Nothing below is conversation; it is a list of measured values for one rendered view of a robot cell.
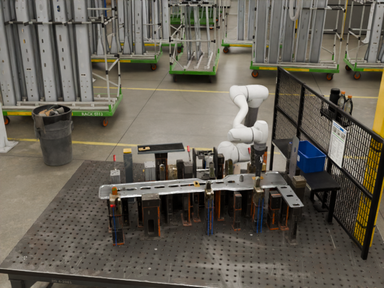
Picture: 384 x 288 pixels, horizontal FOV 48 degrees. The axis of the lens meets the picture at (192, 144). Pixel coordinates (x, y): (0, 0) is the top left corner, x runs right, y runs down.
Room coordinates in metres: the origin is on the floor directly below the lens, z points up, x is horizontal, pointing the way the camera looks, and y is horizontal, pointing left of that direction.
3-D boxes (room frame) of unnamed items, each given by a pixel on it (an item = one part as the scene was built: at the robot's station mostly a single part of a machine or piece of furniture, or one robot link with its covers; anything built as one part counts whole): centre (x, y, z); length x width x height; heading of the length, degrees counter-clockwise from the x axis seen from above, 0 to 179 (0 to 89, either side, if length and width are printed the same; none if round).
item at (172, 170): (2.91, 0.15, 0.89); 0.13 x 0.11 x 0.38; 9
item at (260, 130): (2.85, -0.48, 1.39); 0.13 x 0.11 x 0.16; 104
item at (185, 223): (2.77, 0.04, 0.84); 0.17 x 0.06 x 0.29; 9
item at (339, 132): (2.84, -1.06, 1.30); 0.23 x 0.02 x 0.31; 9
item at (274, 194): (2.68, -0.60, 0.84); 0.11 x 0.10 x 0.28; 9
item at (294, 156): (2.89, -0.76, 1.17); 0.12 x 0.01 x 0.34; 9
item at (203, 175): (3.00, -0.10, 0.94); 0.18 x 0.13 x 0.49; 99
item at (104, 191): (2.77, -0.02, 1.00); 1.38 x 0.22 x 0.02; 99
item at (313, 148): (3.06, -0.90, 1.10); 0.30 x 0.17 x 0.13; 14
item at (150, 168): (2.90, 0.32, 0.90); 0.13 x 0.10 x 0.41; 9
